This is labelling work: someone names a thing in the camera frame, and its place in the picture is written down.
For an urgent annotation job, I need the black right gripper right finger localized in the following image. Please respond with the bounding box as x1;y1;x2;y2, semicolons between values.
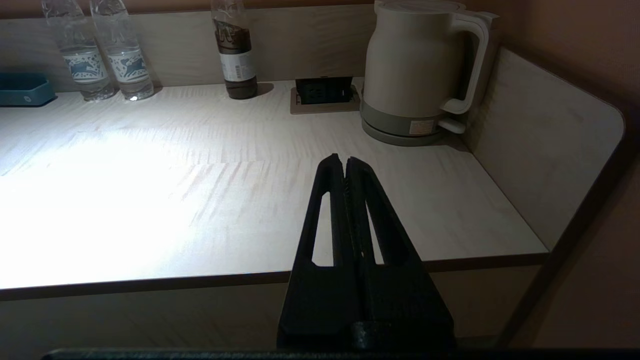
345;156;456;349

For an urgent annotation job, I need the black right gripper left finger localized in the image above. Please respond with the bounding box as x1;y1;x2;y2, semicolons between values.
277;153;363;349

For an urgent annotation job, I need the grey kettle base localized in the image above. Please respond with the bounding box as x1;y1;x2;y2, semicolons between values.
360;99;467;147

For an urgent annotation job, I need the black recessed power socket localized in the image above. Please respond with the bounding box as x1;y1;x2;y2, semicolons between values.
290;76;362;115

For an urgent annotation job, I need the cream electric kettle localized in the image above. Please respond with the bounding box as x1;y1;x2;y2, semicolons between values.
361;0;500;136

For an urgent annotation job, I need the light wood desk surround panel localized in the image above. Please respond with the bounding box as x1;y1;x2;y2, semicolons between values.
0;2;628;346

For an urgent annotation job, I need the dark drink bottle white label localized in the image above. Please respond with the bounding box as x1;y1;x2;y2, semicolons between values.
210;0;259;100

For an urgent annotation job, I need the clear water bottle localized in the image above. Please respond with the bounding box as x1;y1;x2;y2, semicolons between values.
90;0;155;101
41;0;116;102

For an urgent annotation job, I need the small blue tray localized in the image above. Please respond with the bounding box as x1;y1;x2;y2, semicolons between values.
0;73;57;107

